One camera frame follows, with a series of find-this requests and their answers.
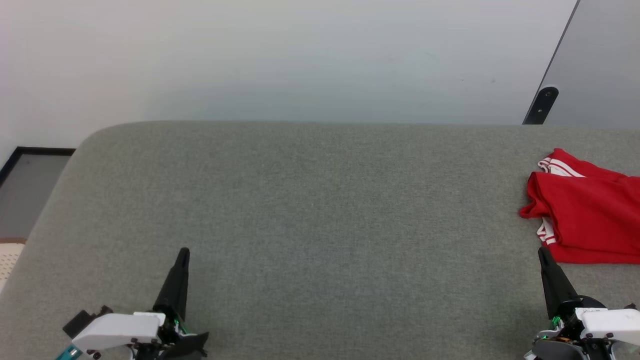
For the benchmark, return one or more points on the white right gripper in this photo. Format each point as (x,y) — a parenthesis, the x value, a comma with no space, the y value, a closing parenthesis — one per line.
(610,325)

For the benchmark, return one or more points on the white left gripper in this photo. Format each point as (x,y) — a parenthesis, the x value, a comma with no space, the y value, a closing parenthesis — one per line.
(120,327)

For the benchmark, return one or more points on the red white basketball jersey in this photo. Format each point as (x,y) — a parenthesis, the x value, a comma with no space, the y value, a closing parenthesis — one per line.
(590,215)

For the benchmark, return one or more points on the beige perforated stool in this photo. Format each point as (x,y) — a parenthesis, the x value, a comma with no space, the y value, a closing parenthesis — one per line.
(9,260)

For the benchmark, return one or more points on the black baseboard strip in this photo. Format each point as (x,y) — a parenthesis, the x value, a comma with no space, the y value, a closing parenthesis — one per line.
(20,151)

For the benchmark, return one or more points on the grey door panel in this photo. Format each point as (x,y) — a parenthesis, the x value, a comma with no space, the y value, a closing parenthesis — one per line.
(600,50)

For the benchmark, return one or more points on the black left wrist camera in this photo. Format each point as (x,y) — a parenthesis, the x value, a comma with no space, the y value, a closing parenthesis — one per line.
(80,320)

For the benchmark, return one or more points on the black wall door stopper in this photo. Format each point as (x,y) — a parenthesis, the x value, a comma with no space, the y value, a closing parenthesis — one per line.
(542,105)

